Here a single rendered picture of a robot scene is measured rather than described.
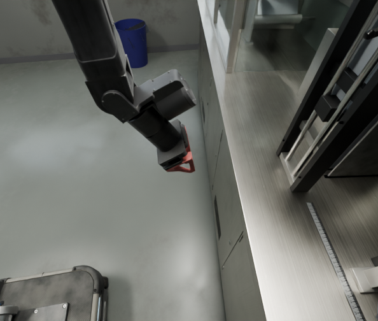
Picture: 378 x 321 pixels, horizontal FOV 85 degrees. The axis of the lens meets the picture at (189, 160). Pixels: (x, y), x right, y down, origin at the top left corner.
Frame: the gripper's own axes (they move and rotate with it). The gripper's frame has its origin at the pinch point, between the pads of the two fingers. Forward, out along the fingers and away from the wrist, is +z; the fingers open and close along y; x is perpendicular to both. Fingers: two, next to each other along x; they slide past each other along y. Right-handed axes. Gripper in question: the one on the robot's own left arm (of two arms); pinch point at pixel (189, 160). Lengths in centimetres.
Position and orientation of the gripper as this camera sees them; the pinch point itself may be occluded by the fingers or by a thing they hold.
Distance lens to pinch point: 51.6
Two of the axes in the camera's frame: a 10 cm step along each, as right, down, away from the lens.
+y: -1.6, -7.7, 6.1
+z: 4.9, 4.8, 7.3
